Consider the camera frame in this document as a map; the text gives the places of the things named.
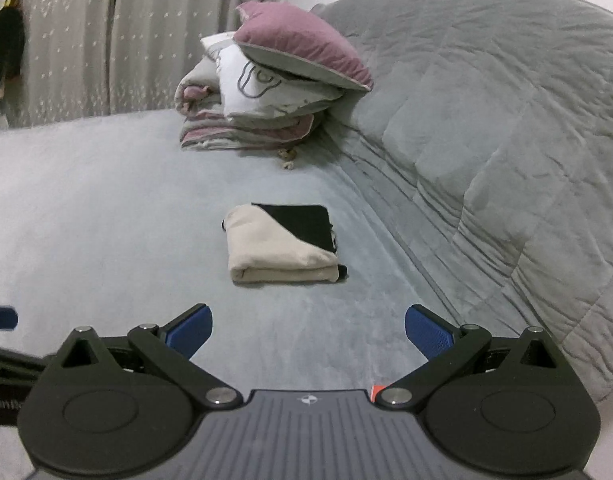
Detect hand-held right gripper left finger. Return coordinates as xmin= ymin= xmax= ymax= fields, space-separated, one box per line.
xmin=59 ymin=303 xmax=243 ymax=407

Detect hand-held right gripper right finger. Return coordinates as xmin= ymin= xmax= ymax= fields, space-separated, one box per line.
xmin=375 ymin=305 xmax=562 ymax=407

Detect cream and black shirt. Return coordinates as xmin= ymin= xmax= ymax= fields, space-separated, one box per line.
xmin=221 ymin=203 xmax=348 ymax=286

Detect dark hanging clothes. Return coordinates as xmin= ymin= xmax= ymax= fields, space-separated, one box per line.
xmin=0 ymin=0 xmax=26 ymax=99

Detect folded pink grey quilt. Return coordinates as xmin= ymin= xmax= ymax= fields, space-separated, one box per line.
xmin=175 ymin=57 xmax=317 ymax=152

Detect grey quilted bedspread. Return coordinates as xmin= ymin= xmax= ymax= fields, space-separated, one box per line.
xmin=311 ymin=0 xmax=613 ymax=403

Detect white printed pillow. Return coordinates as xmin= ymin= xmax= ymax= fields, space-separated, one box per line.
xmin=201 ymin=32 xmax=344 ymax=121

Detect grey patterned curtain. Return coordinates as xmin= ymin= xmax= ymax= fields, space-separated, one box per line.
xmin=0 ymin=0 xmax=290 ymax=130

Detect pink grey pillow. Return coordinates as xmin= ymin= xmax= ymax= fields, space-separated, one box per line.
xmin=235 ymin=1 xmax=375 ymax=94

